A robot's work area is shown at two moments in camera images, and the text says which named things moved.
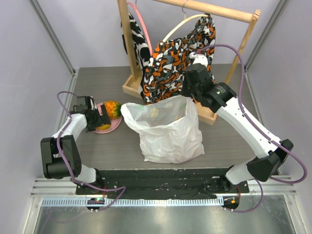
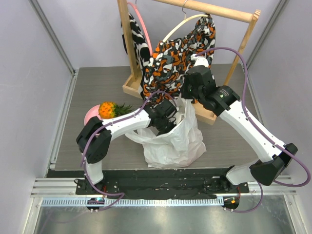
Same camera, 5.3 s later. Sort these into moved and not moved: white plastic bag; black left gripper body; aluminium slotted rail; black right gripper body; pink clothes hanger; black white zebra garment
Moved: white plastic bag; black left gripper body
Not moved: black white zebra garment; black right gripper body; aluminium slotted rail; pink clothes hanger
